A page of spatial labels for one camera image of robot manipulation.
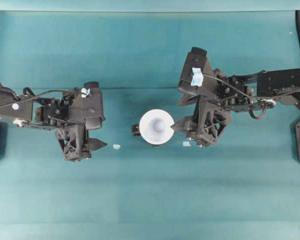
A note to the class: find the black cylindrical cup holder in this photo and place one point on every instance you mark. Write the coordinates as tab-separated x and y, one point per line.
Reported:
136	133

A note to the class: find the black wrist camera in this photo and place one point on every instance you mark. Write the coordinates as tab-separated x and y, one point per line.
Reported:
87	106
197	76

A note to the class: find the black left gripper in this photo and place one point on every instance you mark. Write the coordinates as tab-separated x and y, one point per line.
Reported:
72	139

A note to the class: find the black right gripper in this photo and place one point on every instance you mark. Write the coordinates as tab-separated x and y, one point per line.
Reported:
206	125

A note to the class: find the blue tape scrap left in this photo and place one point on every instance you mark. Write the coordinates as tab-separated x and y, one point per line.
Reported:
116	146

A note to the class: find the blue tape scrap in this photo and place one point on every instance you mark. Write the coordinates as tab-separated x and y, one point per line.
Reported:
116	146
186	144

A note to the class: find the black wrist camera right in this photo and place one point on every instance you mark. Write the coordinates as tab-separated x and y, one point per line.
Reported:
197	76

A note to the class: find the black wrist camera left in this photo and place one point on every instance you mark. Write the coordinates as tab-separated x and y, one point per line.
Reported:
87	106

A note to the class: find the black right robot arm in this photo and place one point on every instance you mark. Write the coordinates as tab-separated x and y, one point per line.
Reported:
216	96

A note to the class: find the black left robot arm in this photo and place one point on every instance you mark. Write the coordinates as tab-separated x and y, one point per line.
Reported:
29	110

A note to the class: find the blue tape scrap right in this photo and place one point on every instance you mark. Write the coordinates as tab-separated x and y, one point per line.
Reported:
186	144

